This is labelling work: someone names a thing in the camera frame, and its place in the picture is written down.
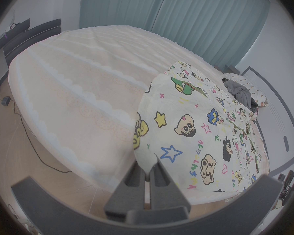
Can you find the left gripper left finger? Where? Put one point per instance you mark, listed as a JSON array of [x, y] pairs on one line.
[[127, 194]]

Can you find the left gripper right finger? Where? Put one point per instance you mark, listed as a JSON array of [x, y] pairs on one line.
[[166, 192]]

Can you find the pile of clothes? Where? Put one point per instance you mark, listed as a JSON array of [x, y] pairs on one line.
[[242, 94]]

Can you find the white printed quilt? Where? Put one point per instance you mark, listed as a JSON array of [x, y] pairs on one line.
[[186, 106]]

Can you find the bed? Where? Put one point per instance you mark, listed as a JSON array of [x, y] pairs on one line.
[[76, 87]]

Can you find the white printed pillow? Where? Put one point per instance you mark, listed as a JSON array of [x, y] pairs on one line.
[[257, 92]]

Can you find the black power adapter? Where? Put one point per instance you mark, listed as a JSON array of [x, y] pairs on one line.
[[6, 100]]

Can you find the blue-green curtain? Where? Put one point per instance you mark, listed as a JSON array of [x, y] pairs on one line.
[[117, 6], [210, 18]]

